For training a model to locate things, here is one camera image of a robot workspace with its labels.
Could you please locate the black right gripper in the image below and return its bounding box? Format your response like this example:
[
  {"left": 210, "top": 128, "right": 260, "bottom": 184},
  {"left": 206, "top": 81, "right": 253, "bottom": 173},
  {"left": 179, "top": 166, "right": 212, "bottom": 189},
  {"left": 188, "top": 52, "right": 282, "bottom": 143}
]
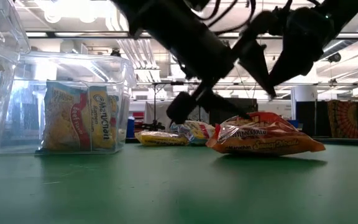
[{"left": 228, "top": 6, "right": 335, "bottom": 98}]

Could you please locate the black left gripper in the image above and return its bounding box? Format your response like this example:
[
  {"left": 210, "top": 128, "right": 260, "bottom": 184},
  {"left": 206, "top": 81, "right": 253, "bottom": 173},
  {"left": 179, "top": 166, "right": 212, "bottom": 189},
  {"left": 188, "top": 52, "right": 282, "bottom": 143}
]
[{"left": 135, "top": 9, "right": 251, "bottom": 125}]

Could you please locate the red Saucy noodle packet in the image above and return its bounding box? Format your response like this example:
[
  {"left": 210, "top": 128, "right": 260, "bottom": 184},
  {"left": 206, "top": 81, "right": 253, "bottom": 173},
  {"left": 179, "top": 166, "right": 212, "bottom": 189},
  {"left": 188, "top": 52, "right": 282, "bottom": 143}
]
[{"left": 206, "top": 111, "right": 326, "bottom": 156}]

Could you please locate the black monitor screen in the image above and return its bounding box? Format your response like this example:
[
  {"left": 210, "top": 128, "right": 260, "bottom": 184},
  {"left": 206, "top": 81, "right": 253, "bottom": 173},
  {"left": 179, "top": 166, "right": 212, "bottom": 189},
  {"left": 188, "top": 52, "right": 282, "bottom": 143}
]
[{"left": 209, "top": 96, "right": 259, "bottom": 125}]

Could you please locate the yellow chicken ramen packet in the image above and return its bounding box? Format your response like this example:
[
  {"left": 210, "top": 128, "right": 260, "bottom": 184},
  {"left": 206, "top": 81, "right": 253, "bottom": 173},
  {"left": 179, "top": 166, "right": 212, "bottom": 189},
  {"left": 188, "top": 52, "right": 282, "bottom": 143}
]
[{"left": 134, "top": 130, "right": 190, "bottom": 147}]

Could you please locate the black hanging ceiling device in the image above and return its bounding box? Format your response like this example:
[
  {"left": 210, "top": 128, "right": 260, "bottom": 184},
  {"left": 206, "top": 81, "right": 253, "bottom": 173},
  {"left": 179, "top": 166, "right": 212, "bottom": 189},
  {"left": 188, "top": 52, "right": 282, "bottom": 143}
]
[{"left": 327, "top": 52, "right": 342, "bottom": 63}]

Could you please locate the black partition panel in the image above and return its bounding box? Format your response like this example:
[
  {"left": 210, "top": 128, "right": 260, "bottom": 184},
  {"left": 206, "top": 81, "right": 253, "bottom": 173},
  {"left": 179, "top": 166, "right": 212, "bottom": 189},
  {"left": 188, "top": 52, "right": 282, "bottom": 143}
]
[{"left": 295, "top": 100, "right": 329, "bottom": 138}]

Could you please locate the red storage rack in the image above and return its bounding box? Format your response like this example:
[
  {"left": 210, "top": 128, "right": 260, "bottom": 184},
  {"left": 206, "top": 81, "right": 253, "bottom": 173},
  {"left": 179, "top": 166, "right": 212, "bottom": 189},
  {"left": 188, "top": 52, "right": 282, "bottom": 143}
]
[{"left": 132, "top": 111, "right": 145, "bottom": 128}]

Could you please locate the long ceiling light strip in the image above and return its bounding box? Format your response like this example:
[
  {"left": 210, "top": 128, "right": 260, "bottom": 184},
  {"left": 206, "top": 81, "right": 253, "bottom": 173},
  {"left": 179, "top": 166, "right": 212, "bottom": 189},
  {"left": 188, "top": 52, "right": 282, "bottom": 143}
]
[
  {"left": 135, "top": 81, "right": 358, "bottom": 88},
  {"left": 25, "top": 30, "right": 358, "bottom": 40}
]

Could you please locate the blue barrel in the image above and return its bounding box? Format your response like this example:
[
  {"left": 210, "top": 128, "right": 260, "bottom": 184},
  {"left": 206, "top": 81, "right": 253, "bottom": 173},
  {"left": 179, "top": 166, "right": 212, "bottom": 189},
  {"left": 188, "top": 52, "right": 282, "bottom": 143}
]
[{"left": 125, "top": 116, "right": 135, "bottom": 139}]

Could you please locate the green table mat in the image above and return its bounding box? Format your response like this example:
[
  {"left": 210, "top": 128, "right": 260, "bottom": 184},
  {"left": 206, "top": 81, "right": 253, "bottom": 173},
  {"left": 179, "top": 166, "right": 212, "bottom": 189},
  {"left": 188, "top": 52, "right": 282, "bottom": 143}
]
[{"left": 0, "top": 138, "right": 358, "bottom": 224}]

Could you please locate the orange mandala tapestry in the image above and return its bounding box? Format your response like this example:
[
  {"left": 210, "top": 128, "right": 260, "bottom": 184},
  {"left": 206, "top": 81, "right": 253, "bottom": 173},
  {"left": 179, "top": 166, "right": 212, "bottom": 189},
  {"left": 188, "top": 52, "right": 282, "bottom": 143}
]
[{"left": 327, "top": 99, "right": 358, "bottom": 139}]

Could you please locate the black tripod frame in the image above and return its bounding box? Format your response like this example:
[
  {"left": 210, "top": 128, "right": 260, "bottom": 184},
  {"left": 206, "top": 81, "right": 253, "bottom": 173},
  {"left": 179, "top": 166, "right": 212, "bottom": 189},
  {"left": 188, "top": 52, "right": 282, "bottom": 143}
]
[{"left": 141, "top": 81, "right": 185, "bottom": 132}]

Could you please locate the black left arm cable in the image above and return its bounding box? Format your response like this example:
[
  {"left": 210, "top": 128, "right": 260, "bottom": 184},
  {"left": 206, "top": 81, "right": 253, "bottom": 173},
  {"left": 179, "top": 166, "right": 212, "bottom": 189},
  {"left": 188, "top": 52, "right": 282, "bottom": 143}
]
[{"left": 194, "top": 0, "right": 257, "bottom": 35}]

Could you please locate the silver round ceiling duct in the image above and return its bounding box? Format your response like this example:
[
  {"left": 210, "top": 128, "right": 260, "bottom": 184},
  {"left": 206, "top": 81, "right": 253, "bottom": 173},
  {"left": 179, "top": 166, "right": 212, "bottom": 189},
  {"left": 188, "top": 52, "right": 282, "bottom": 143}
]
[{"left": 321, "top": 18, "right": 358, "bottom": 60}]

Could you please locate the black aluminium table frame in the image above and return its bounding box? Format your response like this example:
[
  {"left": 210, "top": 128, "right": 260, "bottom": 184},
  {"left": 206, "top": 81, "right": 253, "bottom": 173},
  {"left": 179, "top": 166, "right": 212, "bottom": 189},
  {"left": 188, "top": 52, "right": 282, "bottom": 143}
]
[{"left": 124, "top": 136, "right": 358, "bottom": 146}]

